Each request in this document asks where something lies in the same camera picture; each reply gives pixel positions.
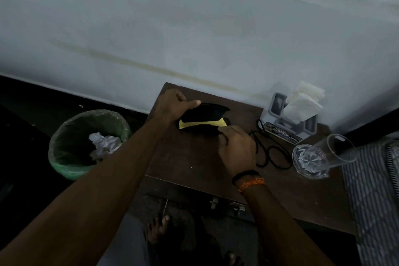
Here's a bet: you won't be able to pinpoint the person's right hand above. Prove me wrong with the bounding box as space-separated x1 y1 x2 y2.
217 125 258 179

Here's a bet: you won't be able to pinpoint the person's left hand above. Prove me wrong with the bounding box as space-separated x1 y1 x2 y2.
153 88 202 129

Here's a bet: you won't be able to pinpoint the black eyeglasses case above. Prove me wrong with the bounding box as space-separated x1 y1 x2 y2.
176 103 231 135

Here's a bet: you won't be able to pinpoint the black cable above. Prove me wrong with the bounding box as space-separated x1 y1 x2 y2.
249 118 293 170

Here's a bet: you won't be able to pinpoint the clear glass ashtray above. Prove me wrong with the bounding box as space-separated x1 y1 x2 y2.
291 144 330 180

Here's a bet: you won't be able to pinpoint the grey plastic organizer box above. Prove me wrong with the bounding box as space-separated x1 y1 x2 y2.
259 92 318 145

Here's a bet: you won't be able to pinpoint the white paper sheet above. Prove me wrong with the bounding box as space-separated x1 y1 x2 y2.
282 93 323 123
291 81 326 103

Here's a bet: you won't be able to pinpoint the large white paper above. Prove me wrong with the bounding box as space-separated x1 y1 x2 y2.
88 132 123 160

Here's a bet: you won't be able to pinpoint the clear drinking glass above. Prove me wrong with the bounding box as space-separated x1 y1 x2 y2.
304 134 358 170

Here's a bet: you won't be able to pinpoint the person's right forearm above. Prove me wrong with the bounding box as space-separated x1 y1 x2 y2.
239 181 337 266

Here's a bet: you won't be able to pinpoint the person's left forearm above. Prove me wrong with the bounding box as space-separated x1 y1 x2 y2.
0 119 167 266

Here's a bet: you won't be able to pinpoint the brown bedside table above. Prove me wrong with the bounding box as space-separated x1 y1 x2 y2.
145 81 357 235

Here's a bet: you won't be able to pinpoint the person's right foot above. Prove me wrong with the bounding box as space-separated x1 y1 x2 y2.
224 250 244 266

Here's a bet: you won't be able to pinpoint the person's foot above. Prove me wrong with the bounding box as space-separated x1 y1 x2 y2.
145 214 171 244
224 250 244 266

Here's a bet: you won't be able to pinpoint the person's left foot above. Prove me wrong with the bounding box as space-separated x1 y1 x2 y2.
145 214 171 244

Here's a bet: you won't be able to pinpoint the person's grey trousers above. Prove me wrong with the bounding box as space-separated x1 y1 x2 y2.
96 212 150 266

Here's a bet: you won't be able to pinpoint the black wristband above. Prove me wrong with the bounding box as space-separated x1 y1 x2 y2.
231 170 261 186

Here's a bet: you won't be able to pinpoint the trash bin with green liner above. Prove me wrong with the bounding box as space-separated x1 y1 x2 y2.
47 109 132 181

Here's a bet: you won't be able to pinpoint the striped mattress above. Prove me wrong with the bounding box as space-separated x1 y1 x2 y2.
341 138 399 266

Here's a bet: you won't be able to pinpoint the orange thread bracelet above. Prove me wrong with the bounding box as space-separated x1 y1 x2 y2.
238 177 266 195

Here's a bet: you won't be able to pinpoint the dark wooden bed frame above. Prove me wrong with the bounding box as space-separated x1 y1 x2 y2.
342 108 399 148

